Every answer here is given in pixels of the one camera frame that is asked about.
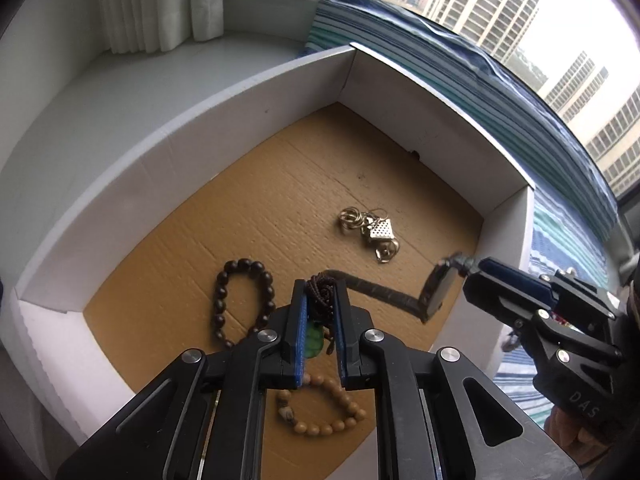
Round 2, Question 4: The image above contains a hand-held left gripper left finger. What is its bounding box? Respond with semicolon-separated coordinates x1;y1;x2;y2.
55;279;311;480

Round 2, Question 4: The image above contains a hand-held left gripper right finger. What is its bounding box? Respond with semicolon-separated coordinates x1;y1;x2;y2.
334;280;586;480

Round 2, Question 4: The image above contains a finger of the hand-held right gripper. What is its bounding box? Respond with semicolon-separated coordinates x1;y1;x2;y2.
477;256;626;322
462;270;623;366

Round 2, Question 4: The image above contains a dark cord necklace green pendant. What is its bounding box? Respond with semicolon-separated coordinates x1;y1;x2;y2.
306;271;341;361

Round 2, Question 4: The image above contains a black wrist watch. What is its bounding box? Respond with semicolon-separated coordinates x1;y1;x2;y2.
327;254;476;325

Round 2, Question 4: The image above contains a tan bead bracelet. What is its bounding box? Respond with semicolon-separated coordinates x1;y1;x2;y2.
275;372;368;436

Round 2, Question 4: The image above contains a dark bead bracelet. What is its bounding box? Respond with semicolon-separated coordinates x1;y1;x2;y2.
215;258;277;350

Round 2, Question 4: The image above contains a white cardboard box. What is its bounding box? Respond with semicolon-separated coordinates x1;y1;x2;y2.
10;42;536;480

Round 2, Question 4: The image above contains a person's right hand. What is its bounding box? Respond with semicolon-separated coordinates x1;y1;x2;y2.
544;405;616;466

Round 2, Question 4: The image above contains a striped bed sheet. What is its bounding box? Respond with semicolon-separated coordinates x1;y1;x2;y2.
492;200;608;431

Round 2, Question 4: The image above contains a slim apartment building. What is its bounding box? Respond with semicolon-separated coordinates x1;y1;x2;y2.
542;50;608;121

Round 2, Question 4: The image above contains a tall apartment tower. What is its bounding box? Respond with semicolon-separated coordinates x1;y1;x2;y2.
425;0;551;61

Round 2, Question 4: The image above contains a white pleated curtain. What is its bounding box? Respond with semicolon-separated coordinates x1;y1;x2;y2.
95;0;226;56

